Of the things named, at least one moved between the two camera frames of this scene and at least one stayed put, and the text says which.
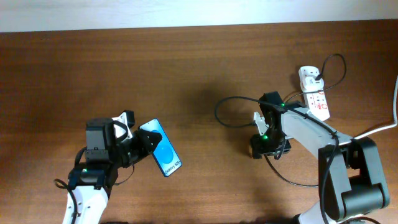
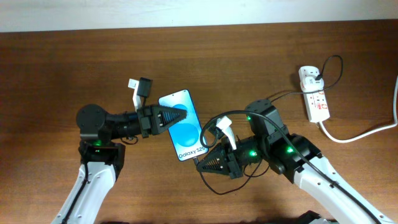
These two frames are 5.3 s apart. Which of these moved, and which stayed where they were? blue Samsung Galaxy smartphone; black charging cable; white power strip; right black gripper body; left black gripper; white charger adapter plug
Moved: left black gripper; black charging cable; blue Samsung Galaxy smartphone; right black gripper body
Stayed: white charger adapter plug; white power strip
